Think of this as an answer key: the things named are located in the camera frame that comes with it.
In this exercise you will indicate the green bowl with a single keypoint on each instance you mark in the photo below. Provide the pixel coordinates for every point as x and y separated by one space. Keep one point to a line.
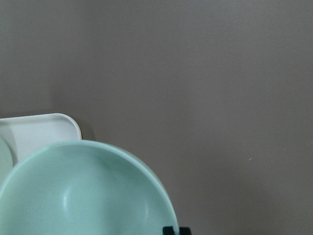
84 188
6 161

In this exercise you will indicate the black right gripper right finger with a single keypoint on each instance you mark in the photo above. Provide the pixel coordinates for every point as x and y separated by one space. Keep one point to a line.
184 231

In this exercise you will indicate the green bowl on tray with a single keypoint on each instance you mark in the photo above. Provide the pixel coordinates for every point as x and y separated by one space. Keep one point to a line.
6 161

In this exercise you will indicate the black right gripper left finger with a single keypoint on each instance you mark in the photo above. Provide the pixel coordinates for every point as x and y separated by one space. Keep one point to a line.
168 231

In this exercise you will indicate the cream rabbit serving tray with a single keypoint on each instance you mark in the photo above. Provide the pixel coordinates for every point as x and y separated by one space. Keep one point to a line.
26 134

